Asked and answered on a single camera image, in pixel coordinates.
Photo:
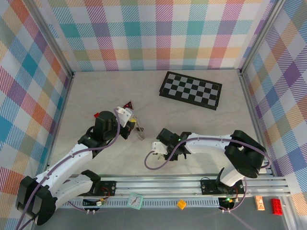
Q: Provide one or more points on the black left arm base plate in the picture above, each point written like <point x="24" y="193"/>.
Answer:
<point x="110" y="188"/>

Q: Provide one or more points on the mint green toy clock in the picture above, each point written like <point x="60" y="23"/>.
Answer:
<point x="135" y="201"/>

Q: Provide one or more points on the red black triangle piece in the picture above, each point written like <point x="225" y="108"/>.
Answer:
<point x="128" y="105"/>

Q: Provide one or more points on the flat red block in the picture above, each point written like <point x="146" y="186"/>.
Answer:
<point x="96" y="115"/>

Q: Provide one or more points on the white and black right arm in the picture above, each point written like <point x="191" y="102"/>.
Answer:
<point x="206" y="146"/>

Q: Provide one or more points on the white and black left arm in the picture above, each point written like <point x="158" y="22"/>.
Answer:
<point x="64" y="163"/>

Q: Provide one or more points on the small black controller board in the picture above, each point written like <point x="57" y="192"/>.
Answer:
<point x="90" y="203"/>
<point x="225" y="201"/>

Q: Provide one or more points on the long aluminium base rail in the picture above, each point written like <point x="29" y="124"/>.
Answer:
<point x="156" y="185"/>

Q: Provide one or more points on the aluminium side rail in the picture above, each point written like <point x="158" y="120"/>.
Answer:
<point x="60" y="119"/>
<point x="254" y="119"/>

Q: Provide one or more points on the black folding chessboard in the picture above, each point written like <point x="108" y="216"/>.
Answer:
<point x="189" y="89"/>

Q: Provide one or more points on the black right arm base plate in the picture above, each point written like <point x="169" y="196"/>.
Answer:
<point x="207" y="187"/>

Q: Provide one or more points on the steel keyring plate with rings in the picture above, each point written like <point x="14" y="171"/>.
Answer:
<point x="139" y="130"/>

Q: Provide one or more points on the red studded toy brick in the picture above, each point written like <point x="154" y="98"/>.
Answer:
<point x="277" y="206"/>

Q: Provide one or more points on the orange toy brick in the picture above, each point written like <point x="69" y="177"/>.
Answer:
<point x="181" y="204"/>

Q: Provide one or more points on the aluminium frame post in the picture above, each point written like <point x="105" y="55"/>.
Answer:
<point x="51" y="36"/>
<point x="261" y="36"/>

